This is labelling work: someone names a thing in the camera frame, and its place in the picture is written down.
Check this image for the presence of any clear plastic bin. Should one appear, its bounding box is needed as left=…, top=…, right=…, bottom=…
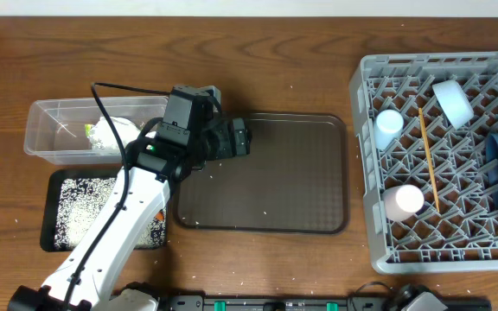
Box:
left=24, top=96, right=168, bottom=165

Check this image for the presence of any foil yellow snack wrapper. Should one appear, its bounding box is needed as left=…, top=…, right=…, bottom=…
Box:
left=85, top=124, right=93, bottom=138

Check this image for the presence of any white napkin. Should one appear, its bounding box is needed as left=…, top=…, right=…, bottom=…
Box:
left=88, top=117, right=141, bottom=151

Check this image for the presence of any grey dishwasher rack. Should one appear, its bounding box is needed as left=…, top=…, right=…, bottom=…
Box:
left=349, top=52, right=498, bottom=274

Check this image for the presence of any black plastic tray bin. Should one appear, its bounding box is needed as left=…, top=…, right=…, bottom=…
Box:
left=40, top=167, right=168, bottom=252

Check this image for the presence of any white pink cup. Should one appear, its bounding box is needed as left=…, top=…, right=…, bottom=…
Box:
left=381, top=185, right=425, bottom=221

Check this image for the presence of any light blue rice bowl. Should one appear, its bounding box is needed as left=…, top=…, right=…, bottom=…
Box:
left=432, top=80, right=474, bottom=130

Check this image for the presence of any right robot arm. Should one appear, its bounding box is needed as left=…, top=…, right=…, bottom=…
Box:
left=382, top=284, right=494, bottom=311

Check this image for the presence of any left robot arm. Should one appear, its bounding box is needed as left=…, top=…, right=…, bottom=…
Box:
left=8, top=117, right=251, bottom=310

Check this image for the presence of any light blue cup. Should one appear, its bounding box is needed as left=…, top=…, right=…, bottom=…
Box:
left=373, top=110, right=404, bottom=150

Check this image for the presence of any brown serving tray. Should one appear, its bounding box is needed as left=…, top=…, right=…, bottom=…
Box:
left=171, top=112, right=349, bottom=235

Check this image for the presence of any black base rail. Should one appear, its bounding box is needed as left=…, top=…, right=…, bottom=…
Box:
left=119, top=295, right=391, bottom=311

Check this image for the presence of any spilled white rice pile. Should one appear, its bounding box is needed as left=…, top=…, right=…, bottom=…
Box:
left=53, top=177, right=166, bottom=251

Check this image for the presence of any orange carrot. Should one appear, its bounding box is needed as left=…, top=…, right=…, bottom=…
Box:
left=155, top=211, right=165, bottom=222

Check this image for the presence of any wooden chopstick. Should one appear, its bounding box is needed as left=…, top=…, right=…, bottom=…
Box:
left=418, top=108, right=440, bottom=213

